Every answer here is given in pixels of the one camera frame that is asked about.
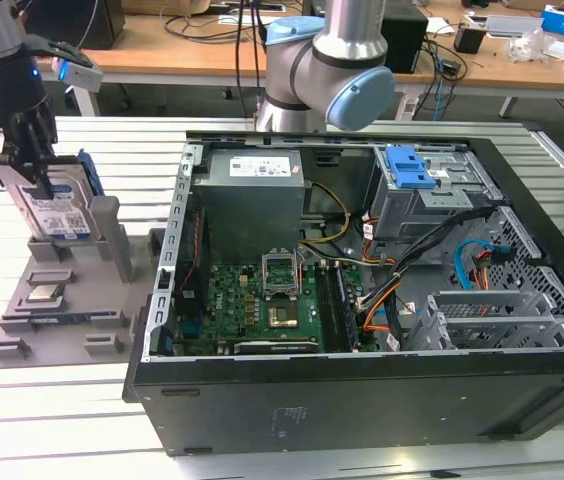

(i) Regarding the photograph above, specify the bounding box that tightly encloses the silver CPU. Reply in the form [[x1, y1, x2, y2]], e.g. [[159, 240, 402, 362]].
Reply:
[[26, 286, 64, 305]]

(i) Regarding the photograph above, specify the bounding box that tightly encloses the CPU socket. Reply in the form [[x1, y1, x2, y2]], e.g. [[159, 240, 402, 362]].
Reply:
[[266, 299, 304, 332]]

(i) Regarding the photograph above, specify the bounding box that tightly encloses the yellow wire bundle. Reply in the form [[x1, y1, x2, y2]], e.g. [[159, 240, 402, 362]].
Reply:
[[299, 182, 354, 246]]

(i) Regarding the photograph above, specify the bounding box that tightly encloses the white grey wire bundle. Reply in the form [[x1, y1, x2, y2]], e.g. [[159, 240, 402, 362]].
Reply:
[[301, 243, 399, 269]]

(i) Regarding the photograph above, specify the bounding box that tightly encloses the orange red power wire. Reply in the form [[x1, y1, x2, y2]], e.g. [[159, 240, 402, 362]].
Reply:
[[473, 252, 494, 290]]

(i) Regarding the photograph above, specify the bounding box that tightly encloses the blue flat data wire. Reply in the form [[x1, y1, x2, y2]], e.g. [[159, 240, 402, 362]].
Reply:
[[454, 239, 494, 292]]

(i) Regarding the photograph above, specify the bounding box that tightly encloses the large black box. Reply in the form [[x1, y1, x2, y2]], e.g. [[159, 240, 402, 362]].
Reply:
[[26, 0, 126, 51]]

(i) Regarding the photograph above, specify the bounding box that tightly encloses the metal socket cover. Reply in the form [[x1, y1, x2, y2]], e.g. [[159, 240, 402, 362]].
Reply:
[[260, 247, 304, 300]]

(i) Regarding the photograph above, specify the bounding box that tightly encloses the black open PC case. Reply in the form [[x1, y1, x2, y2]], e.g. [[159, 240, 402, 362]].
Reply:
[[121, 122, 564, 459]]

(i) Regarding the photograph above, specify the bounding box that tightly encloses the orange wire bundle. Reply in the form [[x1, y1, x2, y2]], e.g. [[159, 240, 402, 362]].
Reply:
[[360, 303, 389, 335]]

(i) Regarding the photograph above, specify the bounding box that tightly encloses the grey parts rack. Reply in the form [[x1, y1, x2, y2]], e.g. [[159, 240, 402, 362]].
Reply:
[[0, 195, 173, 372]]

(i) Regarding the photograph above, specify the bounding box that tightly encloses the grey metal disk bay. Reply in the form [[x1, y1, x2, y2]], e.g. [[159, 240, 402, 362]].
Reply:
[[424, 289, 564, 351]]

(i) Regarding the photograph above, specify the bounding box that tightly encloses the grey power supply unit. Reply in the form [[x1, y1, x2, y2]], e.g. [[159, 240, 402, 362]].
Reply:
[[192, 149, 313, 251]]

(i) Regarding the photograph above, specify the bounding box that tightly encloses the blue plastic cage latch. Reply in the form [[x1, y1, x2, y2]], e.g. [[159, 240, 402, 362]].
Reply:
[[384, 144, 436, 190]]

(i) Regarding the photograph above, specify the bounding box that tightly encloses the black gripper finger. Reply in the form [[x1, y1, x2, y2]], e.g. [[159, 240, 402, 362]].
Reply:
[[10, 106, 60, 200]]

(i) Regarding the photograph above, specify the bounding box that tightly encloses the long wooden desk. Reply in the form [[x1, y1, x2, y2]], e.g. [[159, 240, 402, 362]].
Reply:
[[26, 9, 564, 119]]

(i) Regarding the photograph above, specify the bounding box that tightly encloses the grey flat box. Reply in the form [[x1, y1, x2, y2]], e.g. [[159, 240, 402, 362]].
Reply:
[[484, 14, 546, 39]]

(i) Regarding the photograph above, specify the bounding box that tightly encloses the black wire bundle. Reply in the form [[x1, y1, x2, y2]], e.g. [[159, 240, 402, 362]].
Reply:
[[356, 205, 499, 312]]

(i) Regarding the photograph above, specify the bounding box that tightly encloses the grey metal drive cage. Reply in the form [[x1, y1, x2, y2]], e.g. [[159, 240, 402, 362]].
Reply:
[[369, 144, 504, 242]]

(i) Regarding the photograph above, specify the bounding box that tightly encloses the green motherboard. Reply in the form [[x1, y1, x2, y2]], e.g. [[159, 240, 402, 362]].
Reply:
[[171, 259, 378, 356]]

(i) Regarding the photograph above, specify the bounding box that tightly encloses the dark RAM stick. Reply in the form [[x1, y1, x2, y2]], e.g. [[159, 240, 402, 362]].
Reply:
[[27, 313, 91, 328]]

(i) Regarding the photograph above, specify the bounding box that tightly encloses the black graphics card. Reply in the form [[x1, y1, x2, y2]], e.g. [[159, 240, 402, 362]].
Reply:
[[234, 339, 321, 354]]

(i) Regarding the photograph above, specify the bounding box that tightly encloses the hard disk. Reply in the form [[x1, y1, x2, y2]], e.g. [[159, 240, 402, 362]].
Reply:
[[0, 128, 106, 242]]

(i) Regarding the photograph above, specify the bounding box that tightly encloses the thin red wire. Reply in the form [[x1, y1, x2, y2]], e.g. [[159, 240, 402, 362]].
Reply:
[[183, 208, 204, 292]]

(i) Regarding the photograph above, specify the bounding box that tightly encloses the black computer tower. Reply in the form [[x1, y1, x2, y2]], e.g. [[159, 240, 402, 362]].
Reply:
[[380, 8, 429, 75]]

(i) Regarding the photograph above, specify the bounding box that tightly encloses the clear plastic bag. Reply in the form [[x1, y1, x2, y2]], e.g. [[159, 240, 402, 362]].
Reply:
[[506, 27, 563, 64]]

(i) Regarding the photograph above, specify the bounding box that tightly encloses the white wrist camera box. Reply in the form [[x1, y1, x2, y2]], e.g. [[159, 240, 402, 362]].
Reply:
[[50, 53, 105, 94]]

